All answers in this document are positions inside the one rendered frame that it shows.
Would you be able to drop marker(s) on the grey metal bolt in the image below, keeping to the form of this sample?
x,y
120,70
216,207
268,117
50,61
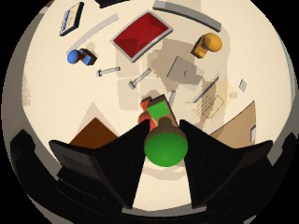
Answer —
x,y
100,73
173,92
132,85

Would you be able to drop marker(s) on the grey box with small round button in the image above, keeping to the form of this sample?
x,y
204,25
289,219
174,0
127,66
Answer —
x,y
186,73

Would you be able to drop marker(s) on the brown clipboard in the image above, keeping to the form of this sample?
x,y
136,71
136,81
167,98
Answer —
x,y
240,131

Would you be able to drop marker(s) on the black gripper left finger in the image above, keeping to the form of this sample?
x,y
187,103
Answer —
x,y
118,164

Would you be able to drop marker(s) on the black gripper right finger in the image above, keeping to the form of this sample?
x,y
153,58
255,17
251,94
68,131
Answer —
x,y
210,164

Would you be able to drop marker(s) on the orange rubber stamp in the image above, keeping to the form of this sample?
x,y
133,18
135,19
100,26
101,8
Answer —
x,y
208,42

